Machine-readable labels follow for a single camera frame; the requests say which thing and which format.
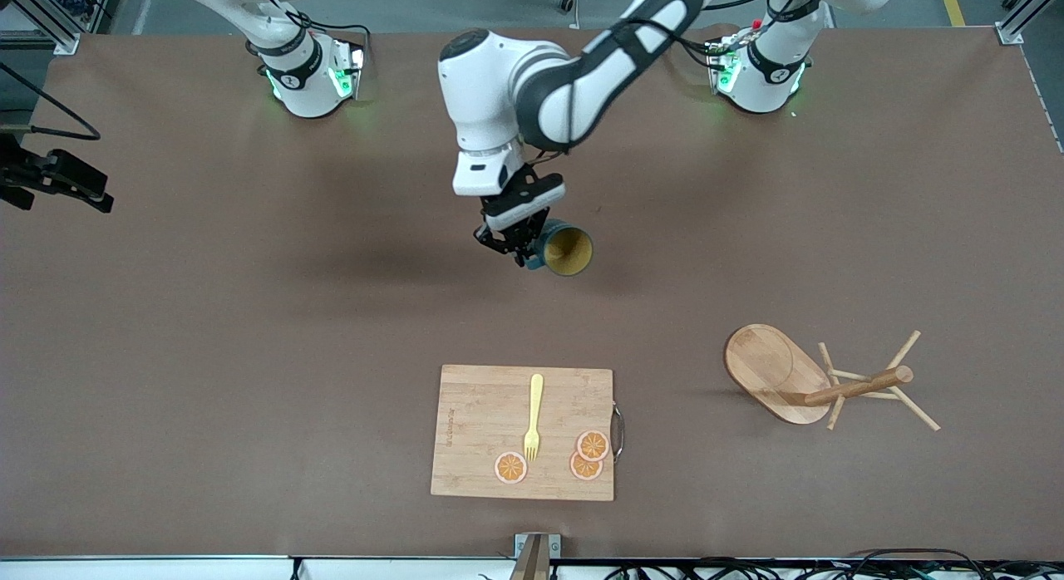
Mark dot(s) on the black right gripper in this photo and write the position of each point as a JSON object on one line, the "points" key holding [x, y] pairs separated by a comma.
{"points": [[25, 177]]}

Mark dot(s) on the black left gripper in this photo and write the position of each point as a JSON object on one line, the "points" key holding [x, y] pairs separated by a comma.
{"points": [[508, 233]]}

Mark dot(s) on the teal mug yellow inside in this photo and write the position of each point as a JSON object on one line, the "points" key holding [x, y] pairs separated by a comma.
{"points": [[569, 249]]}

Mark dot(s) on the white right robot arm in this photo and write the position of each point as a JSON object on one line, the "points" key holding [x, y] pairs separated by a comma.
{"points": [[307, 81]]}

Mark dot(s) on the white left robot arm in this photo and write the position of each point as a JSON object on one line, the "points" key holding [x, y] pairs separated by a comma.
{"points": [[490, 90]]}

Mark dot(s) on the wooden mug tree rack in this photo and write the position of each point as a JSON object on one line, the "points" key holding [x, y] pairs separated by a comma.
{"points": [[769, 364]]}

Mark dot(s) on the yellow plastic fork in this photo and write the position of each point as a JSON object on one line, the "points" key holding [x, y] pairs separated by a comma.
{"points": [[536, 397]]}

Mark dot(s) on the orange slice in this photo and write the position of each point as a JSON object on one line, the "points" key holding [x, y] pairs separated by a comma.
{"points": [[510, 468], [582, 469], [593, 445]]}

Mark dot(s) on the aluminium frame post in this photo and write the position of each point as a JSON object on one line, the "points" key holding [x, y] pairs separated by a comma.
{"points": [[1031, 7], [50, 19]]}

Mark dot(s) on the aluminium camera mount post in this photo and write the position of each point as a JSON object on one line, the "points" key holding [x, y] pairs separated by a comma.
{"points": [[536, 559]]}

